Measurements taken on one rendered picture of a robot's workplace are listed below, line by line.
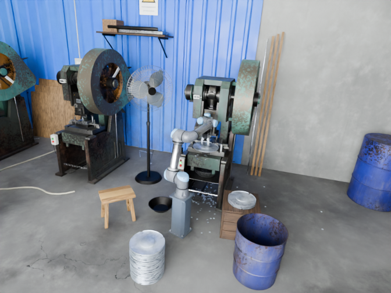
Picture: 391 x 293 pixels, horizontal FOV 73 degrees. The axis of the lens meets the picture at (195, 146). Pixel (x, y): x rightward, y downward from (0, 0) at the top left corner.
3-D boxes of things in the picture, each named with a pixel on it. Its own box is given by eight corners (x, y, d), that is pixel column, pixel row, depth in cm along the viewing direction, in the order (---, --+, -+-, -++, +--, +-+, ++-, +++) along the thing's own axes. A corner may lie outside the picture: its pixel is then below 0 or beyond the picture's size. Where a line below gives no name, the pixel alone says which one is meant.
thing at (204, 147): (187, 147, 294) (187, 146, 293) (202, 139, 315) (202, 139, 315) (209, 154, 279) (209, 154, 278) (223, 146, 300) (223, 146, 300)
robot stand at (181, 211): (182, 239, 267) (184, 202, 251) (167, 232, 276) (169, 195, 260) (192, 229, 282) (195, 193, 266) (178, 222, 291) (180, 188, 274)
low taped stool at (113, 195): (130, 209, 310) (130, 184, 297) (136, 221, 290) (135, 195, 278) (100, 216, 294) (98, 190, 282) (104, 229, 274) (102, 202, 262)
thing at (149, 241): (170, 248, 212) (170, 247, 212) (135, 260, 198) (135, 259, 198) (157, 227, 235) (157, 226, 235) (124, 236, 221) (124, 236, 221)
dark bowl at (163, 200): (168, 218, 298) (168, 213, 295) (144, 213, 304) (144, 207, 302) (177, 204, 325) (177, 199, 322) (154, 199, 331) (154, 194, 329)
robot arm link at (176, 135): (173, 185, 256) (182, 130, 246) (162, 179, 264) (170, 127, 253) (180, 182, 266) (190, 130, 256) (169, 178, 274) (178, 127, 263)
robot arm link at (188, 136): (191, 136, 239) (218, 117, 273) (181, 134, 245) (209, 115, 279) (191, 147, 245) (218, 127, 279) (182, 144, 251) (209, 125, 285)
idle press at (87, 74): (102, 192, 340) (91, 49, 277) (41, 177, 366) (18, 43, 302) (154, 150, 477) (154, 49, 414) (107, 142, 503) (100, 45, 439)
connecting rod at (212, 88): (214, 117, 299) (217, 86, 286) (203, 115, 301) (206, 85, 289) (217, 113, 318) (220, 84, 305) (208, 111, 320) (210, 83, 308)
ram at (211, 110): (213, 135, 304) (216, 110, 293) (201, 133, 307) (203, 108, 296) (216, 131, 320) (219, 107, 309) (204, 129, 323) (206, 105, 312)
